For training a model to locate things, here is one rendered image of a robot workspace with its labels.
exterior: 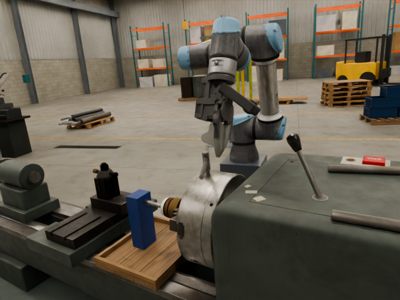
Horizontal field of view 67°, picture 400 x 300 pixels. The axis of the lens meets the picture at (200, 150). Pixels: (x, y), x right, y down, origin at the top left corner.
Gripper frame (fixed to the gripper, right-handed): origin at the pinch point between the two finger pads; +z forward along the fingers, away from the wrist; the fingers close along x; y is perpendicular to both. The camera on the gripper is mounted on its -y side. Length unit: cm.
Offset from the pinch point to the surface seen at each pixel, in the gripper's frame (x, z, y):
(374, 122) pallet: -689, -103, -19
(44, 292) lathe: -24, 78, 102
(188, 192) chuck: -8.2, 13.1, 13.7
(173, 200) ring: -18.8, 18.5, 26.5
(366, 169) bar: -25.4, 0.4, -33.1
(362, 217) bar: 3.3, 10.0, -34.0
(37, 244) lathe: -5, 45, 83
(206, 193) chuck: -8.6, 12.6, 7.8
